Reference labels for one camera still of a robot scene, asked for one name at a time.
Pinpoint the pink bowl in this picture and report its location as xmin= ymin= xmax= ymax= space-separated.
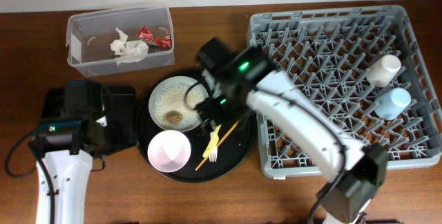
xmin=146 ymin=130 xmax=191 ymax=173

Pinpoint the red snack wrapper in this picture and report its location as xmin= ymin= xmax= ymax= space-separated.
xmin=137 ymin=26 xmax=172 ymax=48

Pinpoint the white napkin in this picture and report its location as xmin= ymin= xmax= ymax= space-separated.
xmin=110 ymin=28 xmax=149 ymax=65

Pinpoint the white plastic cup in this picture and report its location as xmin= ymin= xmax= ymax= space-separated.
xmin=367 ymin=55 xmax=401 ymax=87

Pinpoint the light blue cup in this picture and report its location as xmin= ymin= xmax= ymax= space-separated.
xmin=374 ymin=88 xmax=412 ymax=120

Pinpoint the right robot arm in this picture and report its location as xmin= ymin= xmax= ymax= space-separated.
xmin=196 ymin=39 xmax=388 ymax=223

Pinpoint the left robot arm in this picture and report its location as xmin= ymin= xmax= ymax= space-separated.
xmin=28 ymin=81 xmax=110 ymax=223

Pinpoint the clear plastic waste bin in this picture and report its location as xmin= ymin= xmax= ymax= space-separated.
xmin=66 ymin=4 xmax=175 ymax=77

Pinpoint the grey dishwasher rack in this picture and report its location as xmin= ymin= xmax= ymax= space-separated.
xmin=247 ymin=6 xmax=441 ymax=169

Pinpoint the wooden chopstick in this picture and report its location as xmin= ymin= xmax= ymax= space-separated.
xmin=195 ymin=120 xmax=240 ymax=171

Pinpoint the yellow plastic knife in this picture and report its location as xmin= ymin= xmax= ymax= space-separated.
xmin=203 ymin=125 xmax=221 ymax=162

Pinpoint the round black serving tray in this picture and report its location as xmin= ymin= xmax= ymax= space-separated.
xmin=135 ymin=68 xmax=257 ymax=183

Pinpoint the black rectangular tray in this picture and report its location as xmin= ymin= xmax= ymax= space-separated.
xmin=37 ymin=86 xmax=137 ymax=158

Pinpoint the brown food patty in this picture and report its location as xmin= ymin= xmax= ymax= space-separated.
xmin=163 ymin=111 xmax=184 ymax=125

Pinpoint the grey plate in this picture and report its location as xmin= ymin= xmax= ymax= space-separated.
xmin=148 ymin=75 xmax=209 ymax=132

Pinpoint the white rice pile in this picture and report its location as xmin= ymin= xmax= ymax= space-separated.
xmin=153 ymin=85 xmax=206 ymax=125

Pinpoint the white plastic fork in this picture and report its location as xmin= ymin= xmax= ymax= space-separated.
xmin=209 ymin=131 xmax=219 ymax=162

